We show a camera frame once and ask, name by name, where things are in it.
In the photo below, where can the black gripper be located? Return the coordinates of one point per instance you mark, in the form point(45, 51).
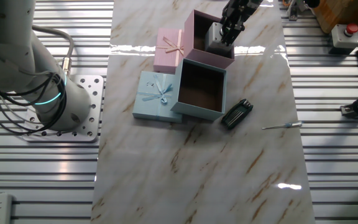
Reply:
point(242, 11)

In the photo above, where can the grey green push-button box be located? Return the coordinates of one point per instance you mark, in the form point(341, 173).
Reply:
point(211, 40)

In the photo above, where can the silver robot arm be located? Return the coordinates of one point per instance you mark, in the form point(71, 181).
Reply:
point(11, 62)

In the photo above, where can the open pink gift box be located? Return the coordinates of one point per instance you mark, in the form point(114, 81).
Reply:
point(197, 57)

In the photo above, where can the open blue gift box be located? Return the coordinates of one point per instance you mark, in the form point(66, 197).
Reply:
point(197, 113)

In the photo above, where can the brown cardboard box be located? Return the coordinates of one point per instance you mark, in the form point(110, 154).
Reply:
point(343, 12)

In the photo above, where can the red emergency stop box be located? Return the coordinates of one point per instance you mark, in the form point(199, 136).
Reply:
point(346, 37)

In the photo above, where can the grey metal clamp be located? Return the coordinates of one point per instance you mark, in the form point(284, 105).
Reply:
point(293, 12)

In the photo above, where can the pink gift lid with bow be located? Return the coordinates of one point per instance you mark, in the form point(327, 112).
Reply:
point(166, 59)

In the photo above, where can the blue gift lid with bow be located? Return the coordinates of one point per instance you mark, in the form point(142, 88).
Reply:
point(151, 105)

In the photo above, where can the small thin screwdriver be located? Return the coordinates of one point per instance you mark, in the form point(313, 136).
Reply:
point(291, 124)

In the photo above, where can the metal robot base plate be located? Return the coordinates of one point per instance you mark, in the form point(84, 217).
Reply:
point(95, 102)

